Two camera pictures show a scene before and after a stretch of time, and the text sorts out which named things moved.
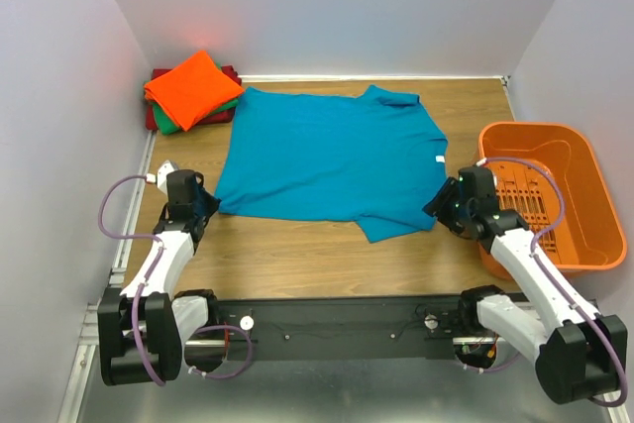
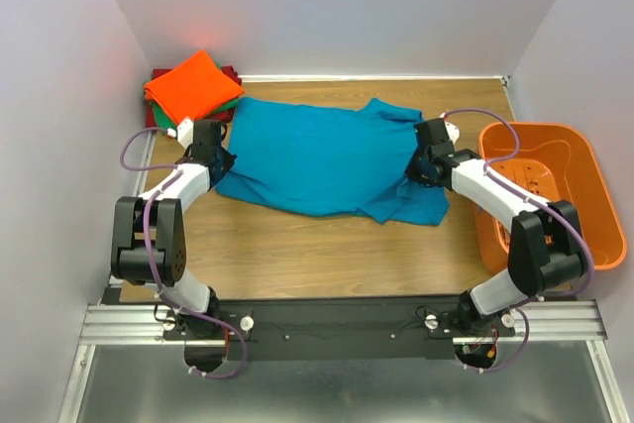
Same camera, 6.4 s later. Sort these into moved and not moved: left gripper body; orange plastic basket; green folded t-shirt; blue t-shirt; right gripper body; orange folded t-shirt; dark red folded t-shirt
Moved: blue t-shirt; left gripper body; right gripper body
Not moved: green folded t-shirt; orange folded t-shirt; orange plastic basket; dark red folded t-shirt
